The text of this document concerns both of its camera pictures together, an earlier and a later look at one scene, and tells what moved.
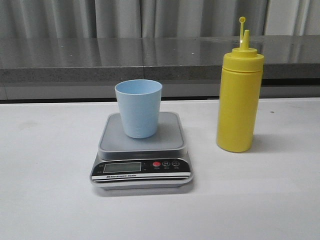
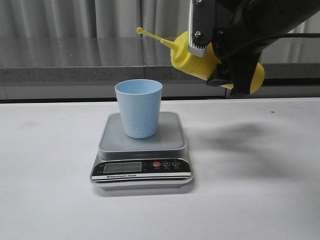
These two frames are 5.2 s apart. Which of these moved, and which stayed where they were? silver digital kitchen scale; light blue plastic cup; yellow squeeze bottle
Moved: yellow squeeze bottle
Stayed: light blue plastic cup; silver digital kitchen scale
